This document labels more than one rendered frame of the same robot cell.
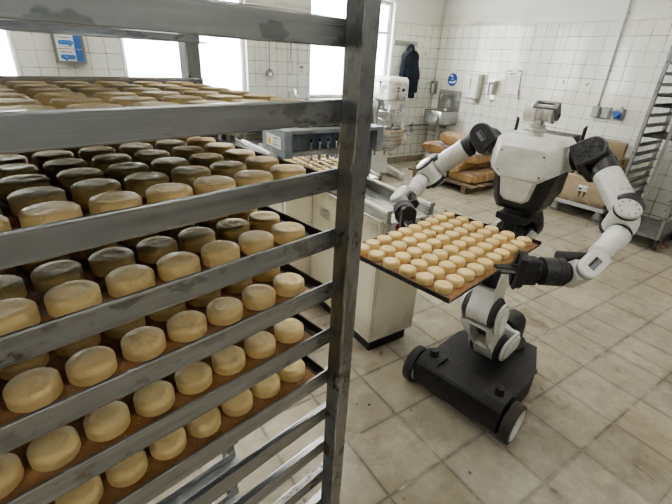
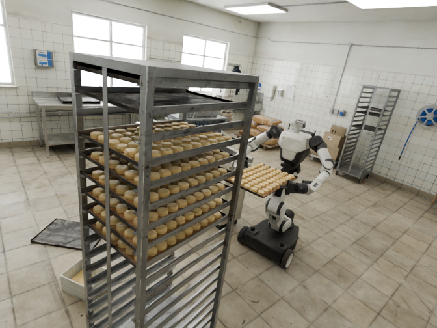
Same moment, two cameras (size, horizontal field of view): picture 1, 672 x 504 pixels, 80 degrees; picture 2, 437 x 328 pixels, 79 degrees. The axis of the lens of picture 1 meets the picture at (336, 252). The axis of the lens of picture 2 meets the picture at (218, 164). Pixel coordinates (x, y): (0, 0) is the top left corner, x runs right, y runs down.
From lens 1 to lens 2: 84 cm
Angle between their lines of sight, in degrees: 9
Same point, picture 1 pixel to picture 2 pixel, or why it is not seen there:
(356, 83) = (245, 135)
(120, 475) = (180, 235)
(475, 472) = (271, 280)
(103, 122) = (203, 148)
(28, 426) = (179, 213)
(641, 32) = (351, 73)
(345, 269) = (238, 181)
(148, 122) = (209, 148)
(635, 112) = (350, 112)
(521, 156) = (290, 141)
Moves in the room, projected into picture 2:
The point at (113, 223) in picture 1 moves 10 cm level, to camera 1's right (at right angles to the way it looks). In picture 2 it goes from (199, 168) to (222, 170)
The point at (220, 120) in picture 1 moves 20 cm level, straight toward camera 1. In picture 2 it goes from (219, 146) to (238, 162)
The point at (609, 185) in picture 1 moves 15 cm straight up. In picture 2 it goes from (322, 155) to (327, 138)
